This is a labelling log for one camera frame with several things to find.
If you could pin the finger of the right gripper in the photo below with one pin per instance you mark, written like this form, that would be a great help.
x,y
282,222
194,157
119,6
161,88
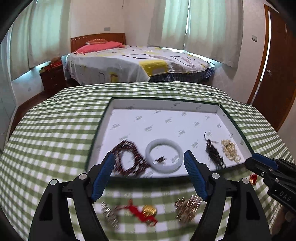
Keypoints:
x,y
266,158
260,169

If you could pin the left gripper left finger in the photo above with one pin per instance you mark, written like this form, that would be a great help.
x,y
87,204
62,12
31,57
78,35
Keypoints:
x,y
52,217

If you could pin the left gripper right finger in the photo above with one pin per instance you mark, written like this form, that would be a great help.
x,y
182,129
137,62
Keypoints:
x,y
247,220

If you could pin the small red gold charm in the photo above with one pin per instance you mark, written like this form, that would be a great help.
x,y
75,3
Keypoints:
x,y
253,179

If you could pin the silver crystal brooch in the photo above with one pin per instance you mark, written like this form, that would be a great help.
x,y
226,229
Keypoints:
x,y
110,215

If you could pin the red knot gold charm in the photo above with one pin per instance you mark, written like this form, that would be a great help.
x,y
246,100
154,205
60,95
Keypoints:
x,y
146,215

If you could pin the pale jade bangle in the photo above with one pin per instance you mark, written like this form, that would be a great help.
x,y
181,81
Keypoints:
x,y
164,156

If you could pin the person right hand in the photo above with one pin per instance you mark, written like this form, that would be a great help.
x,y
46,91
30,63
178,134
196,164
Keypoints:
x,y
284,226

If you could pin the brown wooden door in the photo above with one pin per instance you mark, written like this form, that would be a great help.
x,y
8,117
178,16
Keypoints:
x,y
273,93

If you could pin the green checkered tablecloth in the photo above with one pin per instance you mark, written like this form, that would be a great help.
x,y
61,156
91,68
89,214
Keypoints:
x,y
53,139

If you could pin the green shallow tray box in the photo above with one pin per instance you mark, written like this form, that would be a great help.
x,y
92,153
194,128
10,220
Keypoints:
x,y
188,123

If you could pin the dark wooden nightstand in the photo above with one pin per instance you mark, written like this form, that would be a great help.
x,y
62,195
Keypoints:
x,y
53,79

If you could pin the right window curtain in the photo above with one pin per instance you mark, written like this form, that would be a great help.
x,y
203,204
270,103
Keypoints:
x,y
212,29

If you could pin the window curtain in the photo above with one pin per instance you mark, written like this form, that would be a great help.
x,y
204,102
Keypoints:
x,y
212,29
39,34

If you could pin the red boxes on nightstand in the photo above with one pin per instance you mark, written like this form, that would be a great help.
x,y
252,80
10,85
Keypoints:
x,y
54,63

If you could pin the bed with patterned sheet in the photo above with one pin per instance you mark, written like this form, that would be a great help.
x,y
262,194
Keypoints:
x,y
137,64

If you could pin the pink pillow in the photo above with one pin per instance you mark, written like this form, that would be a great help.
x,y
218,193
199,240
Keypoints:
x,y
98,47

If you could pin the wooden headboard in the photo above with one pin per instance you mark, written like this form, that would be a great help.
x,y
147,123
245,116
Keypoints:
x,y
78,42

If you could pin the patterned small pillow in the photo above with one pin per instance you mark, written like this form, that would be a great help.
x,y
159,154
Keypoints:
x,y
96,41

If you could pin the left window curtain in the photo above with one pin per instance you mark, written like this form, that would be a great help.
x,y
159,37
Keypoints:
x,y
39,34

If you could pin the wall light switch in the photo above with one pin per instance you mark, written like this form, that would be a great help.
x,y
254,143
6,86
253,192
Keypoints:
x,y
254,38

